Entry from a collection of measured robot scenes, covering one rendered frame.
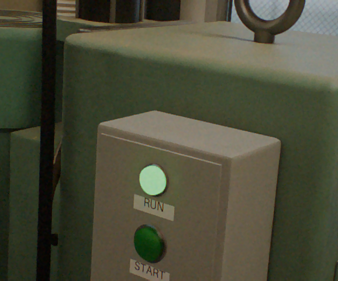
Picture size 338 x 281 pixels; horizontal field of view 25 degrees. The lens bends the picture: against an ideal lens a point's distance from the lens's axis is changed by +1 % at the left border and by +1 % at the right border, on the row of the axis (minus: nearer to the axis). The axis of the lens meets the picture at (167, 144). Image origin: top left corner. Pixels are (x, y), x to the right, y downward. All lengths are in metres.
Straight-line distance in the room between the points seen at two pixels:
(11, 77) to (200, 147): 0.30
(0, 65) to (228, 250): 0.33
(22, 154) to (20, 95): 0.06
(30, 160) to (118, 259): 0.21
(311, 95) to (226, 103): 0.06
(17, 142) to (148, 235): 0.25
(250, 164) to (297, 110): 0.05
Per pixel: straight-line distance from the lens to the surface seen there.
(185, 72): 0.50
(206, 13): 2.11
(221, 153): 0.42
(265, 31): 0.58
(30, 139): 0.66
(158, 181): 0.44
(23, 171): 0.67
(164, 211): 0.45
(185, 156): 0.43
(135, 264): 0.47
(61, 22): 0.66
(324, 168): 0.46
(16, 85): 0.69
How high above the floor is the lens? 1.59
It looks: 15 degrees down
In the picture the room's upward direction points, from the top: 4 degrees clockwise
